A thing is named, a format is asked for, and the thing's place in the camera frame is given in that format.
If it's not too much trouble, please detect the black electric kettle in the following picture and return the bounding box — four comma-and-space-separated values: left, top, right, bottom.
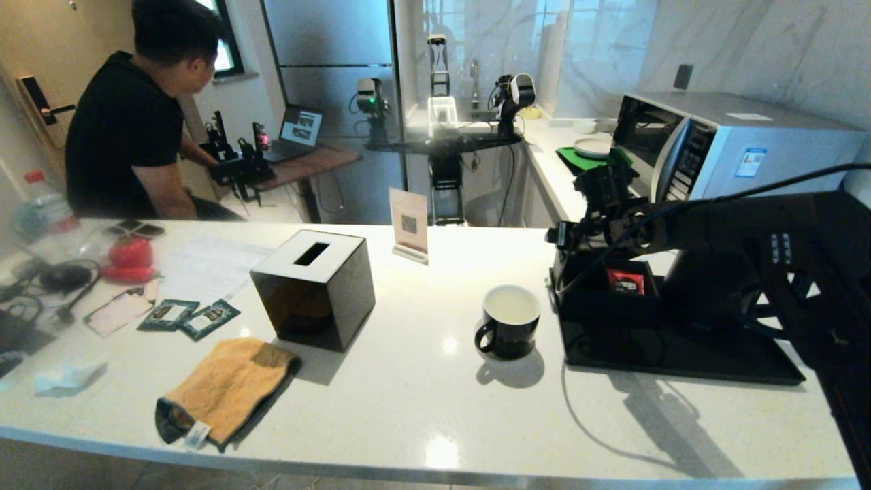
660, 245, 770, 338

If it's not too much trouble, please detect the dark green tea sachet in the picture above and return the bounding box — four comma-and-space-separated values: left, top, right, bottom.
138, 300, 201, 333
178, 300, 242, 342

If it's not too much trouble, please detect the black compartment organizer box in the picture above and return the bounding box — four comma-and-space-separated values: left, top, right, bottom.
551, 238, 664, 324

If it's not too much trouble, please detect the red coffee sachet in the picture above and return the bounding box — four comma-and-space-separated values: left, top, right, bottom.
606, 267, 646, 295

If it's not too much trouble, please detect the white base cabinet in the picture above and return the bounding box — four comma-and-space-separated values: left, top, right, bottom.
521, 146, 569, 229

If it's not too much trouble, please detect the green silicone mat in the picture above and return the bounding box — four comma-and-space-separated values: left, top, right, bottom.
555, 147, 634, 179

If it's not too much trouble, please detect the black mug white inside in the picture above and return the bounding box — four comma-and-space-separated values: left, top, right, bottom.
474, 285, 542, 360

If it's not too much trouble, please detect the white plate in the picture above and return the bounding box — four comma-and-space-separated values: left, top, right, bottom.
573, 138, 613, 161

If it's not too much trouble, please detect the black rectangular serving tray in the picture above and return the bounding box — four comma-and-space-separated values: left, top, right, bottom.
550, 269, 805, 387

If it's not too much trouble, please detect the black teleoperation stand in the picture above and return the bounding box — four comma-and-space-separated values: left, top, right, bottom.
364, 133, 523, 227

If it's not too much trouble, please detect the beige QR code sign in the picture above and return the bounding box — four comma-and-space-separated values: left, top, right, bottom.
389, 189, 429, 265

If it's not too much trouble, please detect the silver microwave oven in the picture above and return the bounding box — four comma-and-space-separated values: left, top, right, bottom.
611, 92, 868, 205

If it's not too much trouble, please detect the white and black mast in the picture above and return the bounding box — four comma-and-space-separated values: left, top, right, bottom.
426, 35, 458, 140

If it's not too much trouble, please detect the black tissue box white top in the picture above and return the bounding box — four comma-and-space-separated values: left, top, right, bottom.
250, 230, 376, 353

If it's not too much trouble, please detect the brown wooden side table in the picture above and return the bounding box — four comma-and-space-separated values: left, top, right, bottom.
255, 146, 361, 191

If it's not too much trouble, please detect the open laptop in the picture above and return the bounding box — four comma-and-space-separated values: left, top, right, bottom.
271, 104, 325, 163

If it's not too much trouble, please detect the grey steel refrigerator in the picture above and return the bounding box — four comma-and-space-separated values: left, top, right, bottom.
262, 0, 404, 225

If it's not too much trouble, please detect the black leader control rig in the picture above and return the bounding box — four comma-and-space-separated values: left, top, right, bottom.
201, 111, 276, 203

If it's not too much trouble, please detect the printed white paper sheet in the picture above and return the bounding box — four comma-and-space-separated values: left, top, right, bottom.
157, 238, 273, 304

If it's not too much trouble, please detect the orange microfiber cloth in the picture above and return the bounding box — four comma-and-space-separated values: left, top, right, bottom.
156, 338, 302, 452

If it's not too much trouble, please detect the dark framed window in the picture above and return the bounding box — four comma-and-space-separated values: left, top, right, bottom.
197, 0, 244, 77

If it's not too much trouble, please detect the dark brown coaster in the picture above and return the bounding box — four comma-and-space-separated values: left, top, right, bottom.
109, 220, 167, 240

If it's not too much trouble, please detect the red toy bell pepper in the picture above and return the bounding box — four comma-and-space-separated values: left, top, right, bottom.
109, 238, 156, 268

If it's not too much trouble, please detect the red toy chili pepper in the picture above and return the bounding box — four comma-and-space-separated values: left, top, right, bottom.
101, 267, 164, 285

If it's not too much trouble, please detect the beige paper packet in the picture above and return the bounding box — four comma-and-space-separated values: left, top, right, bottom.
85, 289, 156, 338

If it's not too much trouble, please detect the person in black shirt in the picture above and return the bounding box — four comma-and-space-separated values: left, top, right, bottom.
65, 0, 246, 222

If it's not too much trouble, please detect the black computer mouse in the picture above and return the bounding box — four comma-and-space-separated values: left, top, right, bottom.
39, 264, 96, 295

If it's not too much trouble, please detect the crumpled white tissue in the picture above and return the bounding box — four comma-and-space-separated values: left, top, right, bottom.
34, 357, 110, 397

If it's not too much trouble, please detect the clear water bottle red cap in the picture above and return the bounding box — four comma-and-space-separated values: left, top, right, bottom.
15, 171, 81, 240

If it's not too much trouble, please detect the flat black pad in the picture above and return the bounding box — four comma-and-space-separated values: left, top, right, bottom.
0, 310, 59, 378

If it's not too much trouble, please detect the black electronic door lock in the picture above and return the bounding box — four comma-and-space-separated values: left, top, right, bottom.
17, 76, 77, 147

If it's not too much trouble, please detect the beige wooden door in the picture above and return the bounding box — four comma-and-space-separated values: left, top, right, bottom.
0, 0, 137, 220

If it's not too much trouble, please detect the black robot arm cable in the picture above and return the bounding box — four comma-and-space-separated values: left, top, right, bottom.
555, 162, 871, 293

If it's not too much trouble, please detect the thin black cable with connector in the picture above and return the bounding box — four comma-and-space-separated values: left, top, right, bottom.
0, 261, 103, 326

